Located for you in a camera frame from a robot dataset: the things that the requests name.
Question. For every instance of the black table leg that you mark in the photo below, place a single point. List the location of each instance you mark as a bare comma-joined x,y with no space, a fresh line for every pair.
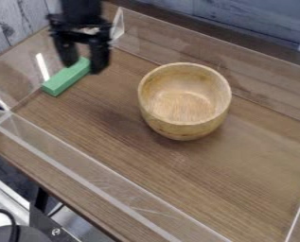
41,200

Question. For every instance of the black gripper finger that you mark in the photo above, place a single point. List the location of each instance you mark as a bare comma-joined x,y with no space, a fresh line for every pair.
100,55
66,47

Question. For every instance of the green rectangular block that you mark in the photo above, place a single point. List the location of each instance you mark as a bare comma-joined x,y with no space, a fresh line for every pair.
66,77

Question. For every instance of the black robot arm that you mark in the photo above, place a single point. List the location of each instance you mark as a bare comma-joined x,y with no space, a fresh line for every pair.
81,12

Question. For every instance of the light wooden bowl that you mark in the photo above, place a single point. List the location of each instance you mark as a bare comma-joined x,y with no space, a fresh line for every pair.
184,100

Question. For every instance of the black metal bracket with screw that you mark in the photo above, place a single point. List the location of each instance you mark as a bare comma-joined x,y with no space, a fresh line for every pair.
46,225

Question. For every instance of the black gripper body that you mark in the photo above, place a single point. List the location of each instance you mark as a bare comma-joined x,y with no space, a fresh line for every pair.
78,33

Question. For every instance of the clear acrylic enclosure wall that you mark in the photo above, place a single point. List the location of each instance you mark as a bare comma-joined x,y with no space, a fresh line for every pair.
227,188

